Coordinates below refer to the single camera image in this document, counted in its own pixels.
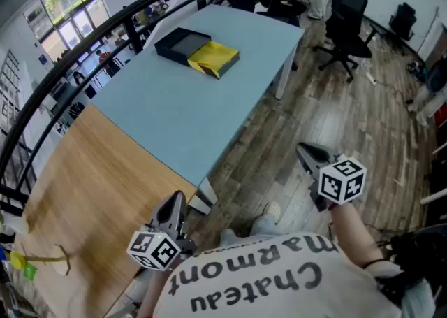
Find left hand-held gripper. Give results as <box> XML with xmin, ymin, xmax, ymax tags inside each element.
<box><xmin>126</xmin><ymin>191</ymin><xmax>198</xmax><ymax>271</ymax></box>

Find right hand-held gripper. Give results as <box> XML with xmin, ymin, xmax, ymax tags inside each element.
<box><xmin>295</xmin><ymin>142</ymin><xmax>367</xmax><ymax>213</ymax></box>

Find black box with yellow drawer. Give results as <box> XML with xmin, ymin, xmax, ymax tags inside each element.
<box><xmin>154</xmin><ymin>27</ymin><xmax>241</xmax><ymax>80</ymax></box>

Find person's right forearm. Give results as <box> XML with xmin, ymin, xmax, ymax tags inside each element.
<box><xmin>330</xmin><ymin>203</ymin><xmax>385</xmax><ymax>269</ymax></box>

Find person's left forearm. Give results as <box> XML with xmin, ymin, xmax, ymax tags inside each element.
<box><xmin>135</xmin><ymin>267</ymin><xmax>175</xmax><ymax>318</ymax></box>

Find person's white shoe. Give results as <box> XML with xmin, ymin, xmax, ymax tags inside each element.
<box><xmin>261</xmin><ymin>201</ymin><xmax>281</xmax><ymax>223</ymax></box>

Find wooden table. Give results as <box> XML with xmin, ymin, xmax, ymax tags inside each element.
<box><xmin>13</xmin><ymin>103</ymin><xmax>199</xmax><ymax>318</ymax></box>

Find person's light blue jeans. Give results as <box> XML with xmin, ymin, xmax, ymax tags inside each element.
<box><xmin>219</xmin><ymin>213</ymin><xmax>284</xmax><ymax>247</ymax></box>

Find light blue table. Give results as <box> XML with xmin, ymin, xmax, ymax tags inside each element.
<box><xmin>91</xmin><ymin>3</ymin><xmax>305</xmax><ymax>215</ymax></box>

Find person's white printed shirt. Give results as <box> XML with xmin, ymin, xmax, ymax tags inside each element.
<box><xmin>152</xmin><ymin>231</ymin><xmax>402</xmax><ymax>318</ymax></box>

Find wooden branch stand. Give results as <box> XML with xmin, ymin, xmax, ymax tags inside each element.
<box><xmin>20</xmin><ymin>243</ymin><xmax>75</xmax><ymax>276</ymax></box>

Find black backpack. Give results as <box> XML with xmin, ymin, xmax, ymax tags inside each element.
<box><xmin>376</xmin><ymin>224</ymin><xmax>447</xmax><ymax>310</ymax></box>

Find yellow disc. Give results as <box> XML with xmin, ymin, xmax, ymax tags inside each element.
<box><xmin>9</xmin><ymin>250</ymin><xmax>27</xmax><ymax>270</ymax></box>

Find black curved railing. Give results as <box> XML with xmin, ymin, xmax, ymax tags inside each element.
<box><xmin>0</xmin><ymin>0</ymin><xmax>266</xmax><ymax>216</ymax></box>

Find white grid shelf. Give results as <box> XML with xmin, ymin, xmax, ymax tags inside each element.
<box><xmin>0</xmin><ymin>49</ymin><xmax>22</xmax><ymax>136</ymax></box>

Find large glass window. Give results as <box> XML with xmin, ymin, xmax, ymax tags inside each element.
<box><xmin>22</xmin><ymin>0</ymin><xmax>110</xmax><ymax>62</ymax></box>

